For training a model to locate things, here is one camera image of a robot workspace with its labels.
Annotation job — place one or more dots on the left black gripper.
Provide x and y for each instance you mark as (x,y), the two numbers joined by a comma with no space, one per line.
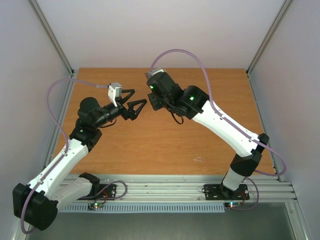
(131,113)

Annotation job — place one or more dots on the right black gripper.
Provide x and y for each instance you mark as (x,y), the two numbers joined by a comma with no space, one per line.
(153,102)

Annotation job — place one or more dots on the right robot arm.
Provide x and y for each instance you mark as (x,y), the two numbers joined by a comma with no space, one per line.
(194,104)

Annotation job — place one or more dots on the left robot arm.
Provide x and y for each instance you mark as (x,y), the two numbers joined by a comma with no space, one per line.
(39,201)

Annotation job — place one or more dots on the left circuit board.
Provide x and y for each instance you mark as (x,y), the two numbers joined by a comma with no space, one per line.
(94,206)

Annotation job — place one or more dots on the circuit board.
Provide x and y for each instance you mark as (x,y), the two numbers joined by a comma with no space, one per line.
(94,206)
(230,205)

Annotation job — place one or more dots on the right circuit board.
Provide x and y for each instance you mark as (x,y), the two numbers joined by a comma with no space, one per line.
(230,205)

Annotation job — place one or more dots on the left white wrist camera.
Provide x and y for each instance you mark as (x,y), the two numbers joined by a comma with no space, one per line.
(114,92)

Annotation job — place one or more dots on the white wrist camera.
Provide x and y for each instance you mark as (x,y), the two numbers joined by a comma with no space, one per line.
(153,72)
(114,92)

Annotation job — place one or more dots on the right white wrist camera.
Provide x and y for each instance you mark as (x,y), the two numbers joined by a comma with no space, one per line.
(153,72)

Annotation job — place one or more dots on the aluminium rail frame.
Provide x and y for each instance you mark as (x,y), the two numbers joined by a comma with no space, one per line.
(172,188)

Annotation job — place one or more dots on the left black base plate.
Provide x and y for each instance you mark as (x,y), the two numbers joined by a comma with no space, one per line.
(110,192)

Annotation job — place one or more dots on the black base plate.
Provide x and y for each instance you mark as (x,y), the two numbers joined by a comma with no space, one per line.
(110,192)
(215,192)

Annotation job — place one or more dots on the grey slotted cable duct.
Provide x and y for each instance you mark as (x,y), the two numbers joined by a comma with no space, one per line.
(145,208)

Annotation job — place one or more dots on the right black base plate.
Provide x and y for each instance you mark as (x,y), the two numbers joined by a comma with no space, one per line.
(215,192)

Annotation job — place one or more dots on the left aluminium corner post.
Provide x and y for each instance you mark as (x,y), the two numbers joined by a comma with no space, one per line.
(47,28)

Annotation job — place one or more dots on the aluminium corner post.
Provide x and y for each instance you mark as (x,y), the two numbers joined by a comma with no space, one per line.
(285,6)
(47,28)

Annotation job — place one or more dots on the right aluminium corner post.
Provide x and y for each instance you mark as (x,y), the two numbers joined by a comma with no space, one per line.
(285,6)

